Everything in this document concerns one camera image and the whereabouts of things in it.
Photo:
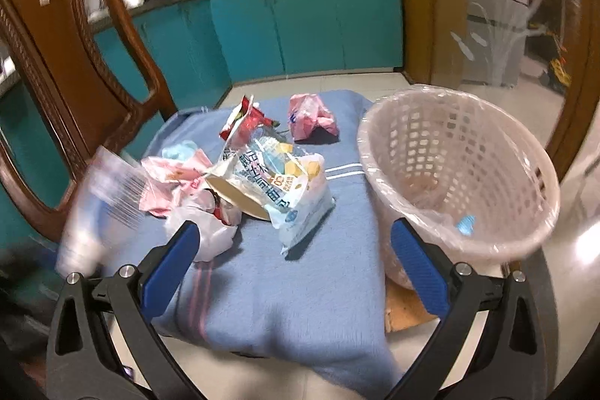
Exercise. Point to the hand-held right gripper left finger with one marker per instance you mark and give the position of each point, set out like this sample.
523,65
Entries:
176,259

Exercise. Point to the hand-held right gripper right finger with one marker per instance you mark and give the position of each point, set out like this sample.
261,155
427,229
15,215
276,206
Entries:
417,269

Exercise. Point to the white plastic bag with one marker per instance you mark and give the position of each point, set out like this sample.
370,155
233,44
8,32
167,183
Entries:
206,233

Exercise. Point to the pink wrapper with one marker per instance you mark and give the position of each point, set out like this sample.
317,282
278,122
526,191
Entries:
164,177

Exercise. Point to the brown paper bowl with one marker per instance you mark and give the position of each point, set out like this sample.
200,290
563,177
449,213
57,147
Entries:
234,198

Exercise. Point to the white packet with barcode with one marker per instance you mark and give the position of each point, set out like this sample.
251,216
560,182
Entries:
93,217

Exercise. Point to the small light blue wrapper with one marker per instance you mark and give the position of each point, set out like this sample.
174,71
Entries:
180,149

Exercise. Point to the pale pink plastic basket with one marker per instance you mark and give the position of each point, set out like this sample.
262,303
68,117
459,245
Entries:
468,147

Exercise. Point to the large light blue snack packet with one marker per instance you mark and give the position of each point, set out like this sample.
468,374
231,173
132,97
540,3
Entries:
286,179

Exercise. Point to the red snack wrapper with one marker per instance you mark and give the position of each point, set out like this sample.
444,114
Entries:
246,121

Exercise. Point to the pink cloth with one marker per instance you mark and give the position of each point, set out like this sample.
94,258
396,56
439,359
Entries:
307,116

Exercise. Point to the small blue scrap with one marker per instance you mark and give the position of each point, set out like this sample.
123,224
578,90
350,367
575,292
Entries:
464,224

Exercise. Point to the blue striped blanket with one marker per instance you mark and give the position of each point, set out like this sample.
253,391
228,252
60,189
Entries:
304,297

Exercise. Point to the carved wooden chair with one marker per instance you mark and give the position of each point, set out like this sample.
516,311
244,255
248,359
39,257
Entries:
61,67

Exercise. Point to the yellow toy vehicle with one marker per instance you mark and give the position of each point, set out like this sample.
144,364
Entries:
558,62

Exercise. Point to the teal kitchen cabinets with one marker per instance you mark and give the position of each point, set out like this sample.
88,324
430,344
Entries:
304,20

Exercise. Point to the etched glass door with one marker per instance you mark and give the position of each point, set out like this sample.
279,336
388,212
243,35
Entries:
492,6

